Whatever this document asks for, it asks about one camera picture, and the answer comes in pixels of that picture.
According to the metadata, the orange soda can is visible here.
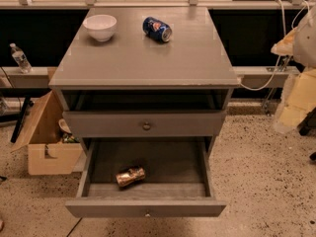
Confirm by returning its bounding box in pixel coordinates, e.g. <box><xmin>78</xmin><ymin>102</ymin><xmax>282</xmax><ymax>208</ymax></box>
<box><xmin>116</xmin><ymin>167</ymin><xmax>146</xmax><ymax>188</ymax></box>

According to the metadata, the white hanging cable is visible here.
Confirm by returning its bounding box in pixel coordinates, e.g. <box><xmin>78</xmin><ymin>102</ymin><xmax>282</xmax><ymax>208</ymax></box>
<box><xmin>239</xmin><ymin>0</ymin><xmax>311</xmax><ymax>92</ymax></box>

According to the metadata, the open cardboard box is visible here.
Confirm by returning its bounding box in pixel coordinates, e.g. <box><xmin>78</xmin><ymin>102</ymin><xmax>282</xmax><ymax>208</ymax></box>
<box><xmin>12</xmin><ymin>91</ymin><xmax>86</xmax><ymax>175</ymax></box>

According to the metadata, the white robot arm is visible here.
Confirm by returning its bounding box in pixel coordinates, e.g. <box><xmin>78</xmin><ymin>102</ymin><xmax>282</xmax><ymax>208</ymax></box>
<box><xmin>271</xmin><ymin>6</ymin><xmax>316</xmax><ymax>133</ymax></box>

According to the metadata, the clear plastic water bottle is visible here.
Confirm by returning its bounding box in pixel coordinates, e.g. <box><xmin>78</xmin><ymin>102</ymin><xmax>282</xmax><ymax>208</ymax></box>
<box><xmin>10</xmin><ymin>43</ymin><xmax>32</xmax><ymax>74</ymax></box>

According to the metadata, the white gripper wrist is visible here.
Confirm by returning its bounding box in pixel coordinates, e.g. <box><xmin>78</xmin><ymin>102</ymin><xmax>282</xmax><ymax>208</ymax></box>
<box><xmin>271</xmin><ymin>29</ymin><xmax>316</xmax><ymax>133</ymax></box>

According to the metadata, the open grey bottom drawer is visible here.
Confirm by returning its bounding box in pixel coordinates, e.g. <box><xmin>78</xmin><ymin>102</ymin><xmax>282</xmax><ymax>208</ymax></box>
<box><xmin>66</xmin><ymin>137</ymin><xmax>226</xmax><ymax>217</ymax></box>

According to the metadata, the grey wooden drawer cabinet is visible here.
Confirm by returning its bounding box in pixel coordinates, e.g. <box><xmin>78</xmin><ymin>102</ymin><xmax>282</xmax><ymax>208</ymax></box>
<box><xmin>48</xmin><ymin>6</ymin><xmax>241</xmax><ymax>150</ymax></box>

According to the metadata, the closed grey middle drawer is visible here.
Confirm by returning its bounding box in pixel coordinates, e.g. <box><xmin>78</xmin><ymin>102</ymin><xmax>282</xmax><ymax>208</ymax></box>
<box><xmin>63</xmin><ymin>112</ymin><xmax>226</xmax><ymax>137</ymax></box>

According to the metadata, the blue pepsi can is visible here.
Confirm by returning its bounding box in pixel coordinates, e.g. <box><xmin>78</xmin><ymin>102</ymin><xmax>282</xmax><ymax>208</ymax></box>
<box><xmin>142</xmin><ymin>17</ymin><xmax>172</xmax><ymax>42</ymax></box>

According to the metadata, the white ceramic bowl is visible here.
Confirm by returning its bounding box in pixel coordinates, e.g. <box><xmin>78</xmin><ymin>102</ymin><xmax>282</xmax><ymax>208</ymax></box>
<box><xmin>83</xmin><ymin>15</ymin><xmax>118</xmax><ymax>41</ymax></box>

